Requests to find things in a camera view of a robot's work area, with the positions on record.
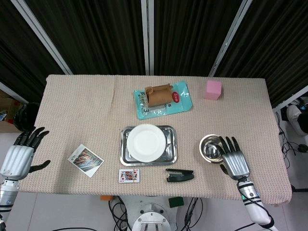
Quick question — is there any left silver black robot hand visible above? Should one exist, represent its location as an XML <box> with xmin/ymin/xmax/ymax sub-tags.
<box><xmin>0</xmin><ymin>127</ymin><xmax>51</xmax><ymax>181</ymax></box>

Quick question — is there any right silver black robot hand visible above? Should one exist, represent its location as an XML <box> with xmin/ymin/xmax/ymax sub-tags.
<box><xmin>218</xmin><ymin>136</ymin><xmax>251</xmax><ymax>180</ymax></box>

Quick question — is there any metal bowl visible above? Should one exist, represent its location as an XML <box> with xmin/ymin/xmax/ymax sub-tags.
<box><xmin>199</xmin><ymin>134</ymin><xmax>226</xmax><ymax>164</ymax></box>

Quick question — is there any robot base column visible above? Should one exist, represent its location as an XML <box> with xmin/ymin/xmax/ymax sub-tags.
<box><xmin>120</xmin><ymin>195</ymin><xmax>186</xmax><ymax>231</ymax></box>

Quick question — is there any rectangular metal tray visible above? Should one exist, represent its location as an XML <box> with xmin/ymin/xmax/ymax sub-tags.
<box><xmin>119</xmin><ymin>125</ymin><xmax>178</xmax><ymax>167</ymax></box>

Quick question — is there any white round plate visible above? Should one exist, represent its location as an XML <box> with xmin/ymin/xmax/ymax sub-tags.
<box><xmin>127</xmin><ymin>123</ymin><xmax>167</xmax><ymax>162</ymax></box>

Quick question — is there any black round helmet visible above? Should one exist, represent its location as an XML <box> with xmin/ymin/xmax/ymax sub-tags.
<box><xmin>13</xmin><ymin>102</ymin><xmax>40</xmax><ymax>132</ymax></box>

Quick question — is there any cardboard box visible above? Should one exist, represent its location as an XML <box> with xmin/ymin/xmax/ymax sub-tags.
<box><xmin>0</xmin><ymin>89</ymin><xmax>24</xmax><ymax>133</ymax></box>

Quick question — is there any black stapler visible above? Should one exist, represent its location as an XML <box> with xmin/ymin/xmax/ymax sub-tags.
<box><xmin>165</xmin><ymin>168</ymin><xmax>194</xmax><ymax>183</ymax></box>

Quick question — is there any picture postcard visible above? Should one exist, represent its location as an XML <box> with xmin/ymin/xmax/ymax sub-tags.
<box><xmin>67</xmin><ymin>144</ymin><xmax>104</xmax><ymax>178</ymax></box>

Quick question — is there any green block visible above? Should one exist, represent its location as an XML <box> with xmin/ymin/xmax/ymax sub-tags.
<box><xmin>168</xmin><ymin>196</ymin><xmax>185</xmax><ymax>208</ymax></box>

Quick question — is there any pink cube block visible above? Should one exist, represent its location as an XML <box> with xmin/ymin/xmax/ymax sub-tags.
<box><xmin>204</xmin><ymin>80</ymin><xmax>222</xmax><ymax>101</ymax></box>

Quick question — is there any beige woven tablecloth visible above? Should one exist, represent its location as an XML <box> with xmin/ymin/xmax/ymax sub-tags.
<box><xmin>18</xmin><ymin>74</ymin><xmax>293</xmax><ymax>205</ymax></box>

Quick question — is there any teal plastic packet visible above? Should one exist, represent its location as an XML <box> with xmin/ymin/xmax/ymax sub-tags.
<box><xmin>133</xmin><ymin>80</ymin><xmax>193</xmax><ymax>120</ymax></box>

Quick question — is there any playing card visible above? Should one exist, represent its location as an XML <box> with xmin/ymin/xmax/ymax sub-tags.
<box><xmin>118</xmin><ymin>168</ymin><xmax>140</xmax><ymax>184</ymax></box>

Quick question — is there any white equipment with cables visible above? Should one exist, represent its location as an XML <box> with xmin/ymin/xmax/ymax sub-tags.
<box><xmin>286</xmin><ymin>97</ymin><xmax>308</xmax><ymax>138</ymax></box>

